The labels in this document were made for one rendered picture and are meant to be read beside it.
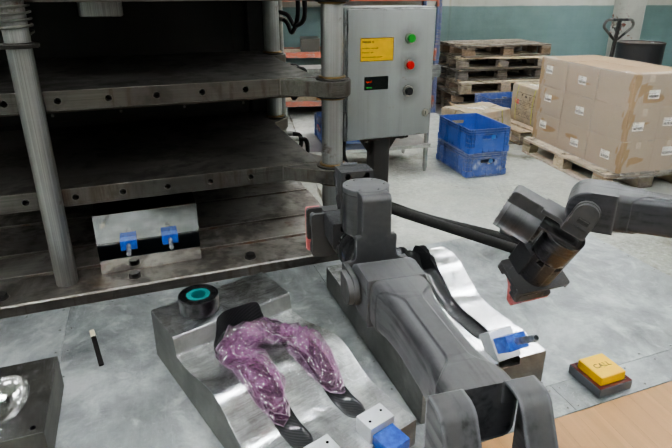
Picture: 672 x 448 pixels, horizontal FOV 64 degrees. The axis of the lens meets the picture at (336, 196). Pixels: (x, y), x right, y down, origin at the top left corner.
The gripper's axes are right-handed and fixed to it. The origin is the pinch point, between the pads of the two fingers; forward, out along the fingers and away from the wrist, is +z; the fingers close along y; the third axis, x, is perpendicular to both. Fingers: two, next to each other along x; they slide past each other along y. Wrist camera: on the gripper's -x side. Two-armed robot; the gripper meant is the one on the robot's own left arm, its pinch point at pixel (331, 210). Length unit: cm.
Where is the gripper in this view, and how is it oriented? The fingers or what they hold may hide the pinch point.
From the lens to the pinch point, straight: 84.0
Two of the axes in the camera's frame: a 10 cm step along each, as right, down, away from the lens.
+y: -9.7, 0.9, -2.4
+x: 0.1, 9.4, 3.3
